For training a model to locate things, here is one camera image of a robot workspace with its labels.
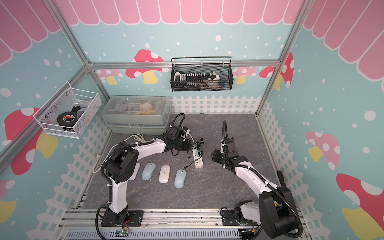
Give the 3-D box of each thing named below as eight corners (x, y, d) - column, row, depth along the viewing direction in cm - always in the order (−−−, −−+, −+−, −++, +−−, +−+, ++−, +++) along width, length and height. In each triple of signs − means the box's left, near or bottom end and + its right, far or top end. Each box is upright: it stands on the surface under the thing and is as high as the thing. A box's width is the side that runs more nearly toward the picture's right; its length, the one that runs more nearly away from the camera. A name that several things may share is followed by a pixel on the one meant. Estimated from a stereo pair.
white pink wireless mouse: (158, 183, 88) (158, 181, 86) (161, 166, 94) (160, 164, 92) (169, 183, 88) (168, 181, 86) (171, 166, 94) (170, 164, 92)
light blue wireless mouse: (140, 179, 89) (139, 177, 86) (149, 163, 95) (147, 161, 93) (149, 181, 88) (147, 179, 85) (156, 165, 94) (155, 163, 92)
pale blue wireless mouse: (174, 188, 85) (173, 187, 83) (175, 170, 92) (175, 169, 90) (186, 188, 85) (185, 187, 83) (186, 170, 92) (186, 169, 90)
